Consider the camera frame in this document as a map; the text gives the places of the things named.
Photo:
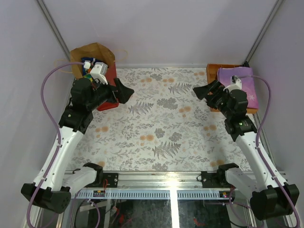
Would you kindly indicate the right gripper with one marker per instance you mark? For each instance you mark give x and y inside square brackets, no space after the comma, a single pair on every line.
[203,92]

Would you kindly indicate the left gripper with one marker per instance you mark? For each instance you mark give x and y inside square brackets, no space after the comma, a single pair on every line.
[114,90]

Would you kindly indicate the red brown paper bag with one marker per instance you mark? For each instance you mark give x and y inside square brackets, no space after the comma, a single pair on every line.
[94,53]

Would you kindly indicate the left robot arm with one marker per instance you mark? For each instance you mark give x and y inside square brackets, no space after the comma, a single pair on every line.
[50,190]

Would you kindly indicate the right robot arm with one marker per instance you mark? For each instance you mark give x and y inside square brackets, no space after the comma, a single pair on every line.
[269,193]

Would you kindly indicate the purple Frozen cloth bag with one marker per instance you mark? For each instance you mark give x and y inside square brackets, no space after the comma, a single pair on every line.
[224,76]

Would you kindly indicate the orange wooden tray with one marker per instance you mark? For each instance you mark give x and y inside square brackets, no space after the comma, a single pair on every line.
[211,71]

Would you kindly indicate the floral table mat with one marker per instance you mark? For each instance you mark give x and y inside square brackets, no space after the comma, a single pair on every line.
[163,127]

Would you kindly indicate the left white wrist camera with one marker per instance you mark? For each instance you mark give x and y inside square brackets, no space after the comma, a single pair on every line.
[98,72]

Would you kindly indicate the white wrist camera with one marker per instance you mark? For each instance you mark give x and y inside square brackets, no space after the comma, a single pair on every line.
[98,72]
[236,84]

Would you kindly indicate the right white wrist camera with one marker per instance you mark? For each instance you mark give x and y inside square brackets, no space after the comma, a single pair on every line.
[236,84]

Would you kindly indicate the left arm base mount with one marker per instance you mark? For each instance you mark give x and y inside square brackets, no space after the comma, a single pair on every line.
[105,180]

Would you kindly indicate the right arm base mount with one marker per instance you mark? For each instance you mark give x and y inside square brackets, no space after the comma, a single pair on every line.
[212,180]

